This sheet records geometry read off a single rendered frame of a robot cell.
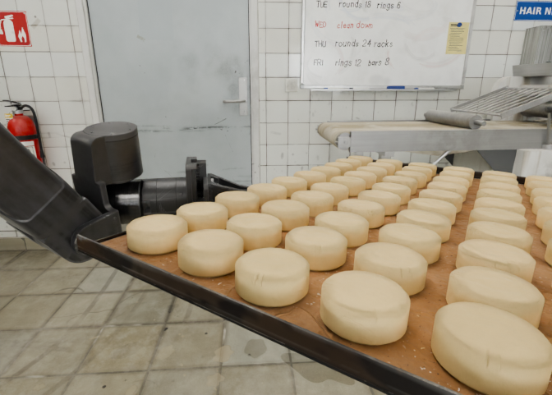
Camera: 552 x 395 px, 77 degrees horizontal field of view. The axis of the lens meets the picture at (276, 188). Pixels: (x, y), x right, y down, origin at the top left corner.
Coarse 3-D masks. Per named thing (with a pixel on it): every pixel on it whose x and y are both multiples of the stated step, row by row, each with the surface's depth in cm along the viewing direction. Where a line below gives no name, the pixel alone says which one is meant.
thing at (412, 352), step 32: (416, 192) 52; (384, 224) 37; (160, 256) 28; (352, 256) 29; (448, 256) 30; (544, 256) 30; (224, 288) 23; (320, 288) 24; (544, 288) 25; (288, 320) 20; (320, 320) 20; (416, 320) 20; (544, 320) 21; (384, 352) 18; (416, 352) 18; (448, 384) 16
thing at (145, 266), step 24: (96, 240) 30; (120, 264) 26; (144, 264) 24; (168, 288) 23; (192, 288) 22; (216, 312) 21; (240, 312) 20; (264, 312) 19; (264, 336) 19; (288, 336) 18; (312, 336) 17; (336, 360) 17; (360, 360) 16; (384, 384) 15; (408, 384) 15; (432, 384) 14
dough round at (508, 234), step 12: (468, 228) 31; (480, 228) 31; (492, 228) 31; (504, 228) 31; (516, 228) 31; (492, 240) 29; (504, 240) 29; (516, 240) 29; (528, 240) 29; (528, 252) 29
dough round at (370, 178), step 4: (348, 172) 55; (352, 172) 55; (356, 172) 55; (360, 172) 55; (364, 172) 55; (368, 172) 55; (348, 176) 53; (352, 176) 53; (356, 176) 52; (360, 176) 52; (364, 176) 52; (368, 176) 52; (372, 176) 53; (376, 176) 54; (364, 180) 52; (368, 180) 52; (372, 180) 52; (368, 184) 52; (372, 184) 53; (368, 188) 53
